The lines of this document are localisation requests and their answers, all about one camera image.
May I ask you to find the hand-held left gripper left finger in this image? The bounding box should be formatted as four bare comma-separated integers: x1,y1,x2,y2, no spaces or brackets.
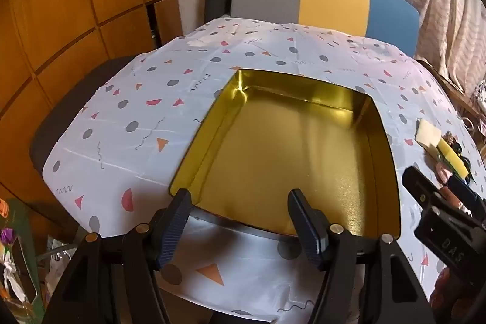
41,188,194,324

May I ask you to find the patterned white tablecloth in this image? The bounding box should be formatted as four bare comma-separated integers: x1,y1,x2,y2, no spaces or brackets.
42,17,486,324

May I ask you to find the black-haired doll with green hat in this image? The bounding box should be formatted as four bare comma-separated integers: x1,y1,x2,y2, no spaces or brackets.
435,142,481,193

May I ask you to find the wooden side furniture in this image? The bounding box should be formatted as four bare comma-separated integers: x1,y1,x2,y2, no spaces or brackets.
417,59,486,137

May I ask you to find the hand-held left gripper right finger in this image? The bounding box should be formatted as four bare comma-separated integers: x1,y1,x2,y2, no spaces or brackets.
287,188,433,324

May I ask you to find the beige folded cloth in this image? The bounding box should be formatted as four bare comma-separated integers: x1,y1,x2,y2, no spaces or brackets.
415,118,443,160

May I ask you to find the gold metal tin box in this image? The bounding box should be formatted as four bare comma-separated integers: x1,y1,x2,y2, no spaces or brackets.
168,68,401,241

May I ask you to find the dark grey seat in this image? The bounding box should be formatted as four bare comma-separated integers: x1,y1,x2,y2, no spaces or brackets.
29,57,145,180

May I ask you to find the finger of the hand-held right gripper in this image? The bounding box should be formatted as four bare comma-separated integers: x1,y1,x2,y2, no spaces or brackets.
402,166,458,213
447,175,486,222

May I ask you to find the yellow green sponge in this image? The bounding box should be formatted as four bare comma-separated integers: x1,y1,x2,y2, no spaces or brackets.
436,139,471,179

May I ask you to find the person's right hand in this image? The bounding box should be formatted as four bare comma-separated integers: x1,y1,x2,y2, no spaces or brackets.
430,263,486,315

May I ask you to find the wooden cabinet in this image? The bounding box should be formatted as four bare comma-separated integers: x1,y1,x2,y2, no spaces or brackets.
0,0,180,237

